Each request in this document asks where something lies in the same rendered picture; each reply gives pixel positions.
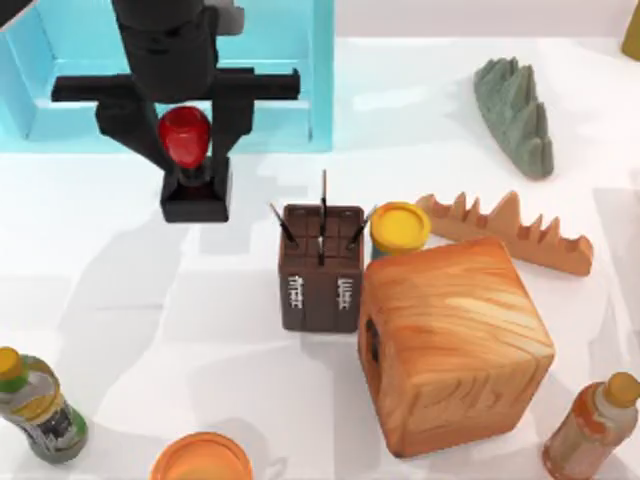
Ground red trophy with black base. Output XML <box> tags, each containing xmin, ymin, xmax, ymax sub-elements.
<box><xmin>156</xmin><ymin>104</ymin><xmax>236</xmax><ymax>224</ymax></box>

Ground pale grey rounded box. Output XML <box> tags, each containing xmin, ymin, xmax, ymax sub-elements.
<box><xmin>203</xmin><ymin>0</ymin><xmax>247</xmax><ymax>37</ymax></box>

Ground light blue rack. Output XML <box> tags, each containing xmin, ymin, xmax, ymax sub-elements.
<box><xmin>0</xmin><ymin>0</ymin><xmax>335</xmax><ymax>155</ymax></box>

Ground thin black stick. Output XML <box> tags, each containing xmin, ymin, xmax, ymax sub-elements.
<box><xmin>268</xmin><ymin>201</ymin><xmax>301</xmax><ymax>250</ymax></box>
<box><xmin>318</xmin><ymin>168</ymin><xmax>330</xmax><ymax>267</ymax></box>
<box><xmin>343</xmin><ymin>204</ymin><xmax>378</xmax><ymax>252</ymax></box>

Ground brown stick holder box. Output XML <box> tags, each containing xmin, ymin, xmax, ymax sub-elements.
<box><xmin>277</xmin><ymin>203</ymin><xmax>367</xmax><ymax>334</ymax></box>

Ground can with yellow lid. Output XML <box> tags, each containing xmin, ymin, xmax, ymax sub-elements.
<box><xmin>368</xmin><ymin>200</ymin><xmax>433</xmax><ymax>262</ymax></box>

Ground grey-green jagged rock holder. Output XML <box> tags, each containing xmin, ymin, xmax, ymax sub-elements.
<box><xmin>473</xmin><ymin>56</ymin><xmax>556</xmax><ymax>182</ymax></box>

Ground green label bottle yellow cap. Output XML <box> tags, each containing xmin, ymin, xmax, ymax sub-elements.
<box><xmin>0</xmin><ymin>345</ymin><xmax>91</xmax><ymax>464</ymax></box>

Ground wooden cube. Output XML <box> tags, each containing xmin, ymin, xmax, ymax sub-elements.
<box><xmin>356</xmin><ymin>236</ymin><xmax>557</xmax><ymax>459</ymax></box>

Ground orange jagged wooden holder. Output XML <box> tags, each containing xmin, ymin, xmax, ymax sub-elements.
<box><xmin>414</xmin><ymin>190</ymin><xmax>594</xmax><ymax>278</ymax></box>

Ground orange bowl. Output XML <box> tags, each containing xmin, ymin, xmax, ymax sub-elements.
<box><xmin>149</xmin><ymin>431</ymin><xmax>255</xmax><ymax>480</ymax></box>

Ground dark yellow object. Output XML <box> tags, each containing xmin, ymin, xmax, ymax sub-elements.
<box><xmin>620</xmin><ymin>0</ymin><xmax>640</xmax><ymax>57</ymax></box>

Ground orange label bottle yellow cap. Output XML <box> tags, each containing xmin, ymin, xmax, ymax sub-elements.
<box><xmin>541</xmin><ymin>371</ymin><xmax>640</xmax><ymax>480</ymax></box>

